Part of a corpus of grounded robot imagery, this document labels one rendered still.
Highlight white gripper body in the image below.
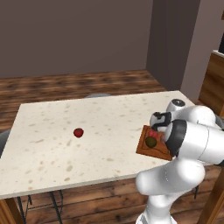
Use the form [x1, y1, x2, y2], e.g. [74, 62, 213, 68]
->
[149, 111, 169, 133]

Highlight red bell pepper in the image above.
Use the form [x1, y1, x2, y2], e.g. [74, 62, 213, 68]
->
[148, 129, 162, 140]

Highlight dark green avocado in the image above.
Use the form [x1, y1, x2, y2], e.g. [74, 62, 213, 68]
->
[144, 136, 158, 149]

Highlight wooden cutting board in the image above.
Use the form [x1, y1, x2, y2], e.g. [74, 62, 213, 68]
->
[136, 124, 173, 162]

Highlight red tomato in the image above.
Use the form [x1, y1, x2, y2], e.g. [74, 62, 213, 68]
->
[73, 127, 85, 139]

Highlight wooden cabinet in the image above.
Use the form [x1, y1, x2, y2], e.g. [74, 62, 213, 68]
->
[198, 50, 224, 117]

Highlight black appliance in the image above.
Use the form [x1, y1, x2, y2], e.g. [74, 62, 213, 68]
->
[218, 30, 224, 55]

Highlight wooden table leg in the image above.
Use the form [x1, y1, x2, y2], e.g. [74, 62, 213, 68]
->
[204, 167, 224, 224]
[0, 197, 25, 224]

